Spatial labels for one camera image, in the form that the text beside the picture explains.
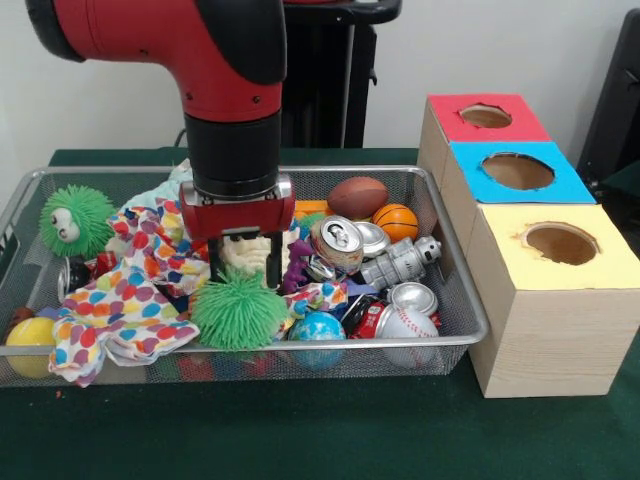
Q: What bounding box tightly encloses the green spiky ball with eyes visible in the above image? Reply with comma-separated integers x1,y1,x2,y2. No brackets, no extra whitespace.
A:
38,184,118,260

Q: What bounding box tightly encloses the black floor stand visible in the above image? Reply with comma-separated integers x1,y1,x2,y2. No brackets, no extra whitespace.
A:
577,8,640,174

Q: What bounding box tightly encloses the dark green table cloth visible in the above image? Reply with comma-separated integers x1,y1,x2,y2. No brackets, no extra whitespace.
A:
0,147,640,480

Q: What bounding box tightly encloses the wooden box with three holes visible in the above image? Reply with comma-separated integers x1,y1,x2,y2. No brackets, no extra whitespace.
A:
417,92,640,400

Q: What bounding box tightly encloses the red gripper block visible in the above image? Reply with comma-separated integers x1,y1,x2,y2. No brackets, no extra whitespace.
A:
178,174,297,291

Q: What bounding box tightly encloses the brown toy football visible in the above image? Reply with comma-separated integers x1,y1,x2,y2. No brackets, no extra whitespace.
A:
327,176,391,220

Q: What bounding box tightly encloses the green spiky rubber ball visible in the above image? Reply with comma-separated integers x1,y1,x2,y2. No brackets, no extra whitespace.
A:
189,269,291,351

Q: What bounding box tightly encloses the colourful dotted cloth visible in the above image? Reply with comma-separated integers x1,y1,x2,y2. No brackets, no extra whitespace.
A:
107,196,212,297
48,264,202,389

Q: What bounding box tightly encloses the white baseball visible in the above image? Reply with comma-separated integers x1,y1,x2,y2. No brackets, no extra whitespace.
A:
378,305,440,369

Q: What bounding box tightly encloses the silver mesh bin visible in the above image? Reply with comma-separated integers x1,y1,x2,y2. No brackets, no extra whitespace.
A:
0,165,490,390

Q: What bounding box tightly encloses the purple toy dinosaur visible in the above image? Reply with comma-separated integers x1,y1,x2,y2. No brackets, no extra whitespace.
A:
278,238,315,296

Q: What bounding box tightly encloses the small green covered table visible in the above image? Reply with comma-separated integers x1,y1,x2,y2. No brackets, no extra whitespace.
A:
597,159,640,206

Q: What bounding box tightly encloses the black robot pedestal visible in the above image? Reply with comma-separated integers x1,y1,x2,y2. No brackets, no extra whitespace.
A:
282,0,404,149

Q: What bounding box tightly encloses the blue globe ball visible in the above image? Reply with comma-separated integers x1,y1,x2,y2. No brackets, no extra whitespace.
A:
288,310,347,372

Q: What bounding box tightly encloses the orange toy basketball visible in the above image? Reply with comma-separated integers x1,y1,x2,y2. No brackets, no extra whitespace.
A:
372,203,420,242

